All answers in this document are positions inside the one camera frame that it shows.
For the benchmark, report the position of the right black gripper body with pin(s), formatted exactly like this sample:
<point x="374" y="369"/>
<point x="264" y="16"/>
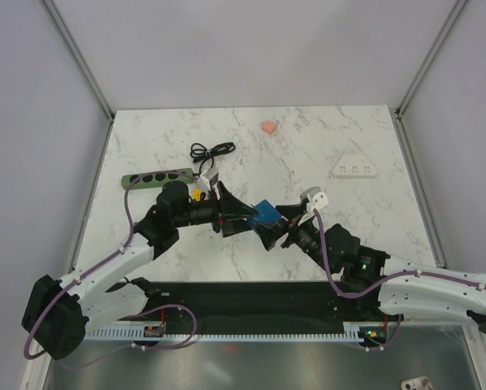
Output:
<point x="299" y="224"/>

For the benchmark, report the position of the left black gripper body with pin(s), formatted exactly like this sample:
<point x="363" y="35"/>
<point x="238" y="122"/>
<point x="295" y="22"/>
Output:
<point x="217" y="209"/>

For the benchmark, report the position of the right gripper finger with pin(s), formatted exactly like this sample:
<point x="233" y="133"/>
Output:
<point x="292" y="212"/>
<point x="270" y="233"/>

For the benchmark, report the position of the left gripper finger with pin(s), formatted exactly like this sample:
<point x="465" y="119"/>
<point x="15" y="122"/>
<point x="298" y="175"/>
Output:
<point x="232" y="227"/>
<point x="232" y="207"/>

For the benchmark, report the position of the blue cube socket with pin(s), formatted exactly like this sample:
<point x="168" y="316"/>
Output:
<point x="267" y="214"/>

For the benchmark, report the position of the yellow cube socket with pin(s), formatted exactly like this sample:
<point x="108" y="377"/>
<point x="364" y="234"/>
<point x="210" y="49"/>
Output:
<point x="198" y="195"/>

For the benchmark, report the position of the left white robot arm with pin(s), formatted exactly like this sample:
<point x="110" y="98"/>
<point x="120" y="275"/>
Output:
<point x="60" y="312"/>

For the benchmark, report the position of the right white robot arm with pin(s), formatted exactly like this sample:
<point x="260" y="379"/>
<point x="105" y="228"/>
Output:
<point x="371" y="277"/>

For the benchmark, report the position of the green power strip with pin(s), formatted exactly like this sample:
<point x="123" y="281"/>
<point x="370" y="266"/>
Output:
<point x="158" y="179"/>

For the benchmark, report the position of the white triangular power strip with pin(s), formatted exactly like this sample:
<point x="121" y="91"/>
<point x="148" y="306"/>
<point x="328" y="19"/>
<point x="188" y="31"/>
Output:
<point x="353" y="164"/>

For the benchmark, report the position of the pink cube block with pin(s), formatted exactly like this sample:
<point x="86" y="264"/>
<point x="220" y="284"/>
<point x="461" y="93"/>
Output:
<point x="269" y="127"/>

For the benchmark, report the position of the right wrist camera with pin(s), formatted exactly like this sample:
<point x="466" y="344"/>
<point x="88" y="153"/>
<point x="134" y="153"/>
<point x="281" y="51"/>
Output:
<point x="314" y="198"/>

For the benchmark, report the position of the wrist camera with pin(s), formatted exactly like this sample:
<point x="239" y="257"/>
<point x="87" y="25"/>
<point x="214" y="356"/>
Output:
<point x="314" y="198"/>
<point x="208" y="180"/>

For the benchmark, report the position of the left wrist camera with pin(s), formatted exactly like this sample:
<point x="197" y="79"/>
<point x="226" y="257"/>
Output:
<point x="208" y="180"/>

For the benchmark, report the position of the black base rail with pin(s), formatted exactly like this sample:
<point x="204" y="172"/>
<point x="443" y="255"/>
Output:
<point x="257" y="306"/>

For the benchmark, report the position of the white cable duct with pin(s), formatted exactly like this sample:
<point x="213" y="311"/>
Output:
<point x="338" y="332"/>

